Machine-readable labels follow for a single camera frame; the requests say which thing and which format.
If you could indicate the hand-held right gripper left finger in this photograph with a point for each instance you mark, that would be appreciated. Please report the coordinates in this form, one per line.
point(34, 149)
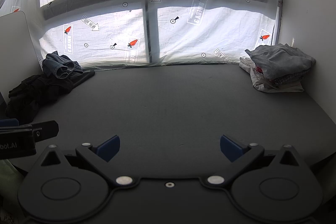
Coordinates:
point(109, 148)

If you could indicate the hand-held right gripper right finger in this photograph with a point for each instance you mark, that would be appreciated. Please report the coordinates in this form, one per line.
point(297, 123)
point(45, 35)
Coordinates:
point(232, 148)

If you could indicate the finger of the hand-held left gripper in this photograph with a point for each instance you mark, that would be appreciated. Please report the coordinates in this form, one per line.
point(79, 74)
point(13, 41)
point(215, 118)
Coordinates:
point(44, 129)
point(9, 122)

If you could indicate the blue denim garment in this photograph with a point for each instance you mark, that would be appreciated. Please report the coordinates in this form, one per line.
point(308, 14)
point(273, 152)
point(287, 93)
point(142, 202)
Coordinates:
point(59, 65)

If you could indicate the red garment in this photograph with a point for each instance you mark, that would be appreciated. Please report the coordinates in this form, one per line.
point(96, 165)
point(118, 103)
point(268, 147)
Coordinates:
point(258, 70)

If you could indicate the striped garment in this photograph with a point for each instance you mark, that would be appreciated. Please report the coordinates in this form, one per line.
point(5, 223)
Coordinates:
point(287, 79)

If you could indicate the white carrot printed curtain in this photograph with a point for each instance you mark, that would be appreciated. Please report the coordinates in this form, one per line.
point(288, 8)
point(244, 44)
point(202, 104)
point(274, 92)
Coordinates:
point(113, 27)

